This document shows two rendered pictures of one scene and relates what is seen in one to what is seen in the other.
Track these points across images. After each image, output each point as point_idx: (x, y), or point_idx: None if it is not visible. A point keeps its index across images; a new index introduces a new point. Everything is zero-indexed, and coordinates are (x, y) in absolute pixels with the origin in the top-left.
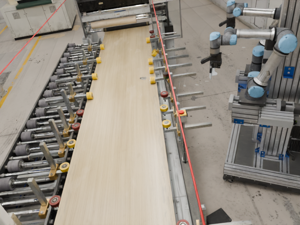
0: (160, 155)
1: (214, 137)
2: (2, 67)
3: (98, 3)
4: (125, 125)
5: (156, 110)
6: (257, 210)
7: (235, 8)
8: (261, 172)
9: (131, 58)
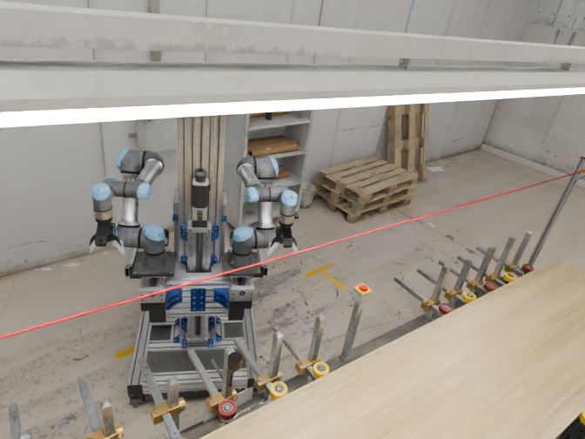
0: (389, 352)
1: (151, 437)
2: None
3: None
4: (366, 436)
5: (294, 398)
6: (284, 356)
7: (141, 186)
8: (250, 337)
9: None
